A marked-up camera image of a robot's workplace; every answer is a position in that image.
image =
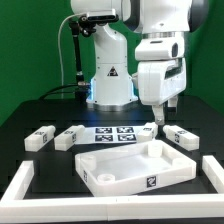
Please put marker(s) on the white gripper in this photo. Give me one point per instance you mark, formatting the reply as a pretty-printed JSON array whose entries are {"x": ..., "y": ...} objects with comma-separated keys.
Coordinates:
[{"x": 158, "y": 82}]

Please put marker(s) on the white desk top tray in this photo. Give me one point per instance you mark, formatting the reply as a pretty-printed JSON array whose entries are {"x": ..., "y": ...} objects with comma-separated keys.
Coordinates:
[{"x": 132, "y": 169}]

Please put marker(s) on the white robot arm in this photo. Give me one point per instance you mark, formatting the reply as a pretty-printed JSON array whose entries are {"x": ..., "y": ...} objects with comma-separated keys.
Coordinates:
[{"x": 162, "y": 24}]

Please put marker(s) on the white fiducial marker sheet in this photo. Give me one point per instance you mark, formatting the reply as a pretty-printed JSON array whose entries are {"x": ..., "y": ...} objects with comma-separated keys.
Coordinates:
[{"x": 110, "y": 135}]

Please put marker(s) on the white U-shaped obstacle frame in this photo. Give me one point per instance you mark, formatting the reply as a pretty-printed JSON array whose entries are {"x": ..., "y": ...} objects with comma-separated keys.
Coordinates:
[{"x": 15, "y": 209}]

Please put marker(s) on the grey camera on stand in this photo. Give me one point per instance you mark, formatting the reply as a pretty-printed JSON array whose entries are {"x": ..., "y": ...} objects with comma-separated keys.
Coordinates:
[{"x": 101, "y": 16}]

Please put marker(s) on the black camera stand pole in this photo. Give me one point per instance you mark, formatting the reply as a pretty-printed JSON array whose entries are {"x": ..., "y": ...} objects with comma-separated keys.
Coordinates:
[{"x": 82, "y": 86}]

